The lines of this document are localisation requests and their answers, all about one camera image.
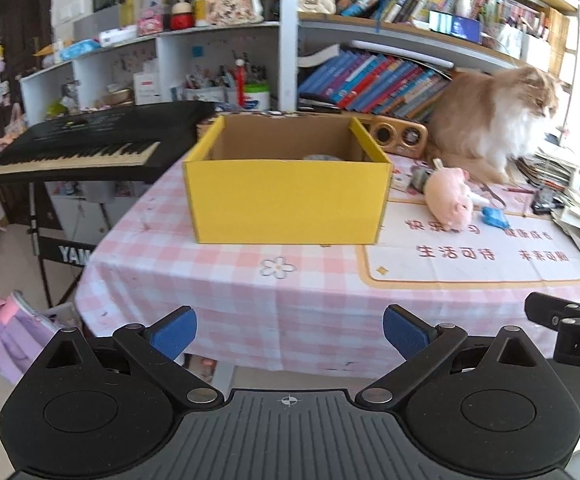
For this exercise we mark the pen holder with pens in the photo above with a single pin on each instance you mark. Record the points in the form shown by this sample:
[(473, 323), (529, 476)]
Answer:
[(210, 91)]

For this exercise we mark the pile of papers and books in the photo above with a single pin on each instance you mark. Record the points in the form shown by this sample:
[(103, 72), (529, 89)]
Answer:
[(547, 162)]

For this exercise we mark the small grey object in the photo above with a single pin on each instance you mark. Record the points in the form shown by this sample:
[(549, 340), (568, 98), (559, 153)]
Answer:
[(418, 178)]

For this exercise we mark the orange and white cat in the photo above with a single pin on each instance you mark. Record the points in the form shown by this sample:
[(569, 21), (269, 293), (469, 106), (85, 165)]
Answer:
[(489, 115)]

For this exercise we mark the tablet with lit screen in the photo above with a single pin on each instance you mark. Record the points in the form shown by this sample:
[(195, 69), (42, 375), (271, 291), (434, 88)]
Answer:
[(454, 26)]

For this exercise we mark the wooden speaker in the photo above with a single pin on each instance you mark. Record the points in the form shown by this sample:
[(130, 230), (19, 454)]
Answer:
[(394, 135)]

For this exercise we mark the yellow and white bottle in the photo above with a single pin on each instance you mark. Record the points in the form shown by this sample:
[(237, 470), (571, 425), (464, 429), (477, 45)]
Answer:
[(202, 7)]

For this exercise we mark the wooden bookshelf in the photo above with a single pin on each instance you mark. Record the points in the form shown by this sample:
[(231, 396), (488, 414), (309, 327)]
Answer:
[(399, 40)]

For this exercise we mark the grey round object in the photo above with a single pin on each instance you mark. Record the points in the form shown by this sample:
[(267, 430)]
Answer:
[(322, 157)]

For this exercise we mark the pink pen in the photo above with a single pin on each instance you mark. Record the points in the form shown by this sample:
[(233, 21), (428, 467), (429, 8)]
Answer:
[(518, 189)]

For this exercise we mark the dark door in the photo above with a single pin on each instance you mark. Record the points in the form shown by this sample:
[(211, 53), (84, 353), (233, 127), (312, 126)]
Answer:
[(5, 60)]

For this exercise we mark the white printed desk mat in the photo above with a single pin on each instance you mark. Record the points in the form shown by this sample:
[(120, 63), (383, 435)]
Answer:
[(469, 270)]

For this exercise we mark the blue tissue packet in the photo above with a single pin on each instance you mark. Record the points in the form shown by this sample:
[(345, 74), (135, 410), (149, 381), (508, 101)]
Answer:
[(80, 50)]

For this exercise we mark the small blue toy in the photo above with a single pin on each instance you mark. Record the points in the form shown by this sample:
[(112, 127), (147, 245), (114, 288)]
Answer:
[(494, 217)]

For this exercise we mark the pink backpack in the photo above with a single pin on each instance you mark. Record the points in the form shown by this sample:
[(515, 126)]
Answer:
[(5, 330)]

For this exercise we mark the white tub with green label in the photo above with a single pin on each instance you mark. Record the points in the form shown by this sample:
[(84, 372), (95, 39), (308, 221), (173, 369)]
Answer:
[(256, 97)]

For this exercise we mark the small pink box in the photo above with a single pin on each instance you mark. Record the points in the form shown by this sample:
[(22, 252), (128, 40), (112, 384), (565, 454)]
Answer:
[(150, 25)]

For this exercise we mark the pink checkered cloth desktop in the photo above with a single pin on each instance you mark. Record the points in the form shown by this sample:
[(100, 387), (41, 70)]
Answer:
[(220, 285)]

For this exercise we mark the white shelf unit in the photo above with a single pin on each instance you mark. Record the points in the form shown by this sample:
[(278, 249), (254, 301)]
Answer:
[(170, 55)]

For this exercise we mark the yellow cardboard box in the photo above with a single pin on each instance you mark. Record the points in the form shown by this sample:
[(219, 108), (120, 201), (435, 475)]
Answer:
[(285, 200)]

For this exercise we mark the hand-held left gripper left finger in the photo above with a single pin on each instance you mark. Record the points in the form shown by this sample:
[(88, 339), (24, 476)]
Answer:
[(175, 332)]

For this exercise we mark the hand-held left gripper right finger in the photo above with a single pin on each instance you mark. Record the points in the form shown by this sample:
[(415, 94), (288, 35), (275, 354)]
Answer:
[(405, 332)]

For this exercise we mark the flat white box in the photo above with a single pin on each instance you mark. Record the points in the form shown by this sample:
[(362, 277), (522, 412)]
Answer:
[(118, 35)]

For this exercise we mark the black device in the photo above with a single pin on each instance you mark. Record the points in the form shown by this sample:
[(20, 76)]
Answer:
[(547, 201)]

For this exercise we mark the black keyboard stand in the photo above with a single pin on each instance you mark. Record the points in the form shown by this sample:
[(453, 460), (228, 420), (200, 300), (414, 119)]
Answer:
[(65, 252)]

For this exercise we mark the red and white box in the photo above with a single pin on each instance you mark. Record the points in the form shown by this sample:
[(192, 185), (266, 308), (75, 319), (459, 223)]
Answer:
[(147, 89)]

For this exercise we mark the pink plush toy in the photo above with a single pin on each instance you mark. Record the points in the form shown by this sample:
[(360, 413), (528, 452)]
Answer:
[(449, 195)]

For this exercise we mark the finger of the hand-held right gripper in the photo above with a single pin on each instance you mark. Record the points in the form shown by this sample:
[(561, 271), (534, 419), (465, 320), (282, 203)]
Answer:
[(544, 310)]

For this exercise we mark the row of blue books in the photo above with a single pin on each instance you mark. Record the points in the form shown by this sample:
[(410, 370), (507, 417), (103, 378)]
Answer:
[(369, 85)]

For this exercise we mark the black electronic keyboard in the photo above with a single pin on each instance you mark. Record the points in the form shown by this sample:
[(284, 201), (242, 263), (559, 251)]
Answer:
[(95, 130)]

